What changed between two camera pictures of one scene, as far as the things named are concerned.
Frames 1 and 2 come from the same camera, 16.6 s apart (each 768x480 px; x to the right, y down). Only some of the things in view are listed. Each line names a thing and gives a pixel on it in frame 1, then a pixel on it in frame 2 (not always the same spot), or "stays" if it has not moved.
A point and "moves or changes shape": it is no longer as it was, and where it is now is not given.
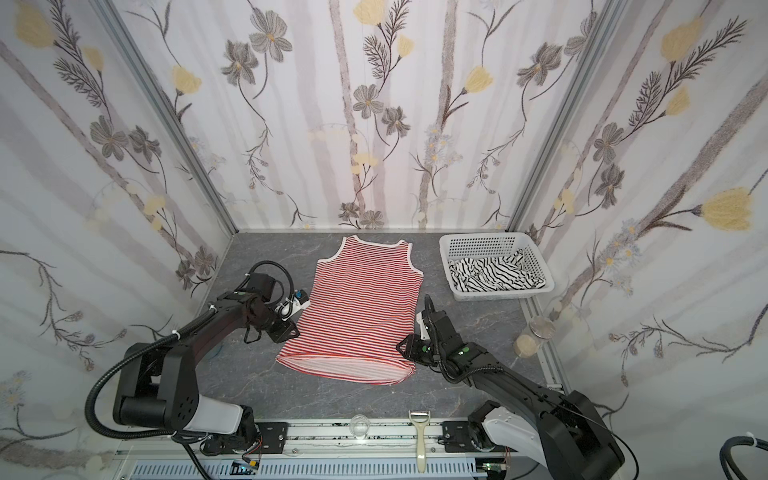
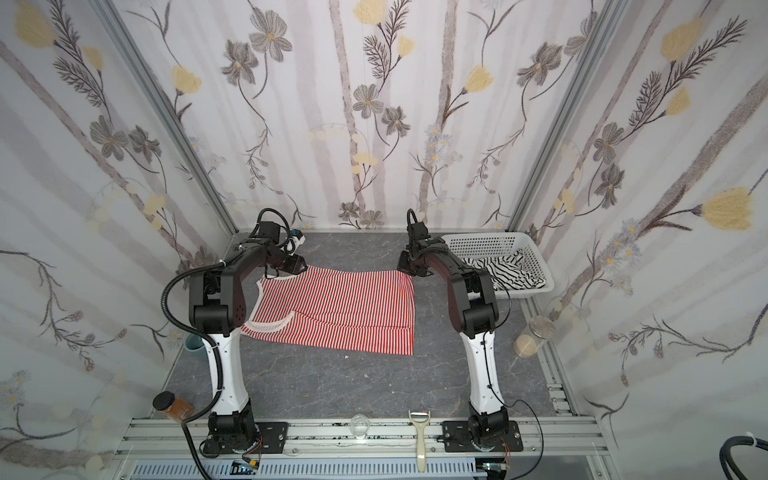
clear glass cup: [360, 426] stays
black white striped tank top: [505, 271] stays
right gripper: [417, 348] → [408, 261]
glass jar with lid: [539, 331] stays
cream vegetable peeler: [420, 418] stays
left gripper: [285, 330] → [291, 263]
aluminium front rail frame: [318, 450] stays
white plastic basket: [492, 266] stays
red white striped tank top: [362, 304] moves or changes shape
